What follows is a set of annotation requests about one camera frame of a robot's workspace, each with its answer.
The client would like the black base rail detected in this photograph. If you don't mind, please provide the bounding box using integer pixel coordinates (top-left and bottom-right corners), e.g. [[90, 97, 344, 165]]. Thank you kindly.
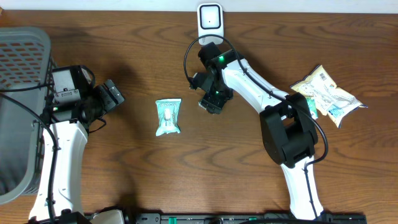
[[88, 210, 368, 224]]

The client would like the grey plastic mesh basket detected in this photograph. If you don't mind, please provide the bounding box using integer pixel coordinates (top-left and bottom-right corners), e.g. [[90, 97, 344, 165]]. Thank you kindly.
[[1, 27, 55, 204]]

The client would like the small teal gum pack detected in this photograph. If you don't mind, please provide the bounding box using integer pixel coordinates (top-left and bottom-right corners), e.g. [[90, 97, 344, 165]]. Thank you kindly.
[[305, 97, 318, 120]]

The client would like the light green candy packet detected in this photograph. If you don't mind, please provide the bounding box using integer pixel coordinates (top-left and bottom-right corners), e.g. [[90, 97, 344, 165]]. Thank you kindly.
[[155, 98, 182, 136]]

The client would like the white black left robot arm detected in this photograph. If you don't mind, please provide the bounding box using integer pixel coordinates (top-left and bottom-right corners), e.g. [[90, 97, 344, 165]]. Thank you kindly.
[[29, 65, 125, 223]]

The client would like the yellow white snack bag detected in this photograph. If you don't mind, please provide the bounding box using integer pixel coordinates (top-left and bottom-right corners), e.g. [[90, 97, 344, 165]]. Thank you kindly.
[[290, 65, 368, 128]]

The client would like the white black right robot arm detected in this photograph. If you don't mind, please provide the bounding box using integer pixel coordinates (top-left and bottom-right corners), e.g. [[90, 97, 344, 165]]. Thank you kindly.
[[190, 42, 323, 220]]

